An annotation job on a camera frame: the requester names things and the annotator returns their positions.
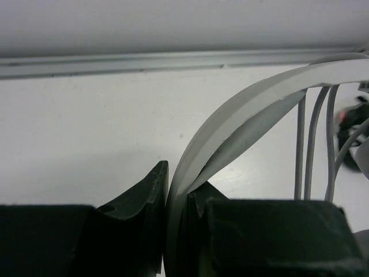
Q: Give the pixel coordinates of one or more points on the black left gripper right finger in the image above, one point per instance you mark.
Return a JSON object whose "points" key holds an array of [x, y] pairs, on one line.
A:
{"points": [[244, 237]]}

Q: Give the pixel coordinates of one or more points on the black wrapped headphones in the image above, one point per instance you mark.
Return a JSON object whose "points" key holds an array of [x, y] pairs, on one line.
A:
{"points": [[349, 121]]}

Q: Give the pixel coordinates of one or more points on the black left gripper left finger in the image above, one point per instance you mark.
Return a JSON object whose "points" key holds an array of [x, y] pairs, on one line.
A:
{"points": [[124, 237]]}

